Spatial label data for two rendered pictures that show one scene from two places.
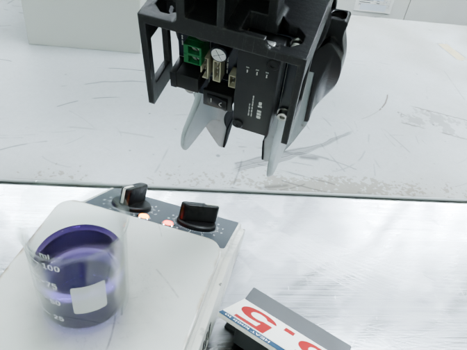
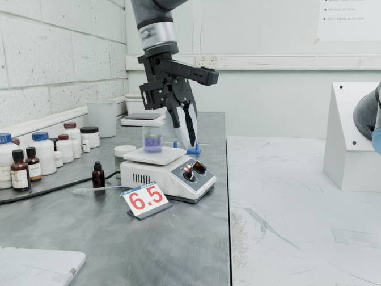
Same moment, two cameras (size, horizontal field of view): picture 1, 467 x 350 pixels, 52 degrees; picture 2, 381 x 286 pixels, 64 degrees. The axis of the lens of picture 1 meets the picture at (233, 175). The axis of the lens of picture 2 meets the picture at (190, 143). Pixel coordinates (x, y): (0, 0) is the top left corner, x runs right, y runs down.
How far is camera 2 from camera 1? 0.76 m
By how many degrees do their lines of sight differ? 93
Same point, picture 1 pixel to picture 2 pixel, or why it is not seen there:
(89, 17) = (334, 163)
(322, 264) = (182, 220)
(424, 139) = not seen: outside the picture
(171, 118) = (280, 196)
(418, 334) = (138, 236)
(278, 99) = (151, 102)
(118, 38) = (338, 178)
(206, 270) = (155, 159)
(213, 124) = (191, 136)
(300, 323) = (154, 210)
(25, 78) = (292, 171)
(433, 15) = not seen: outside the picture
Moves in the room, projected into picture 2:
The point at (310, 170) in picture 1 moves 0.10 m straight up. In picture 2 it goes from (250, 227) to (252, 176)
